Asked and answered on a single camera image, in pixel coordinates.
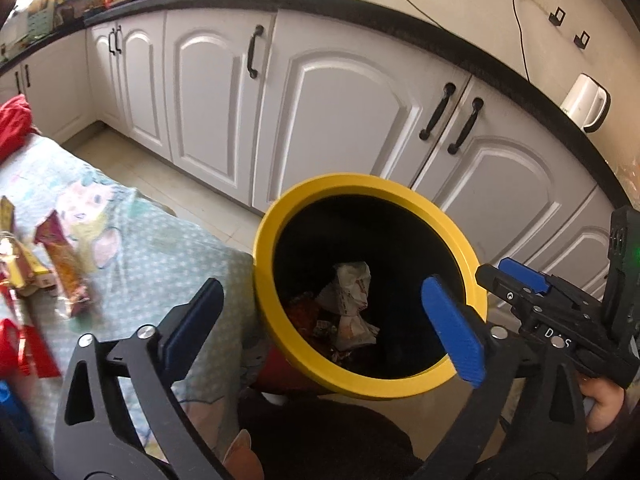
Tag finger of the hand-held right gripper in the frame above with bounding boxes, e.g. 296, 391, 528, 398
499, 257, 553, 296
475, 264, 544, 331

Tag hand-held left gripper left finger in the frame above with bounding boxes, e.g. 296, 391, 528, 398
52, 277, 226, 480

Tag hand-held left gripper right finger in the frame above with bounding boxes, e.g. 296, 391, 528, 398
410, 275, 588, 480

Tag white plastic bag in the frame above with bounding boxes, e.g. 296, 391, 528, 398
319, 261, 382, 352

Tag red snack wrapper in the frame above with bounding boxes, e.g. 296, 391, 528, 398
286, 291, 342, 362

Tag yellow rimmed trash bin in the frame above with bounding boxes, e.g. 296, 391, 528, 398
249, 173, 488, 407

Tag orange snack wrapper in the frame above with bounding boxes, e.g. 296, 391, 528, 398
34, 209, 99, 318

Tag red plastic bag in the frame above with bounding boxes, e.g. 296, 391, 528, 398
0, 285, 62, 379

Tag yellow snack wrapper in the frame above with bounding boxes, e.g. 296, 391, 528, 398
0, 196, 57, 297

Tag person's right hand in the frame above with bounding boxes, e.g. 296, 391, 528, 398
580, 380, 627, 434

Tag cartoon printed tablecloth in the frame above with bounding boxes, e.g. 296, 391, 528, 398
0, 132, 261, 466

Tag white electric kettle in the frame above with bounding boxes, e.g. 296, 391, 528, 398
559, 73, 612, 134

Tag white lower kitchen cabinets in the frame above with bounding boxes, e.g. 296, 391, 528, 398
0, 7, 637, 312

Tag red cloth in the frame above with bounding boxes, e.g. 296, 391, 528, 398
0, 94, 34, 162

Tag black kitchen countertop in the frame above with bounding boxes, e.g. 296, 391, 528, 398
0, 0, 627, 197

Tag black power cable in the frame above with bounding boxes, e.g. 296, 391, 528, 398
511, 0, 532, 82

